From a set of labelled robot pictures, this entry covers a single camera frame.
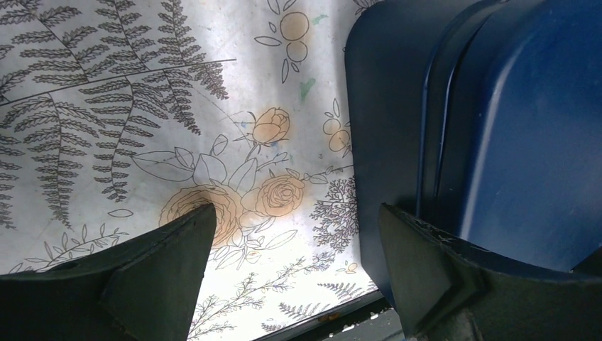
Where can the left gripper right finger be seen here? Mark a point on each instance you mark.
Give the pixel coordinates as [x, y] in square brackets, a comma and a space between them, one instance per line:
[446, 288]

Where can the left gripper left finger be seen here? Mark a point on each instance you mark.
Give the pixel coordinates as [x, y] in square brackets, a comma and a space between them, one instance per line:
[143, 289]

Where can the blue tin lid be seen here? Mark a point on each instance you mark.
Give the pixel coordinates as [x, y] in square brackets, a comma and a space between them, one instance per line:
[513, 151]

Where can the blue chocolate tin box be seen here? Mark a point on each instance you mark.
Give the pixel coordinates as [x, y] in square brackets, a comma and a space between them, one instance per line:
[400, 61]

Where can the floral tablecloth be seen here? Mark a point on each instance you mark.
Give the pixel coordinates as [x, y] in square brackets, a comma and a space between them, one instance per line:
[119, 116]

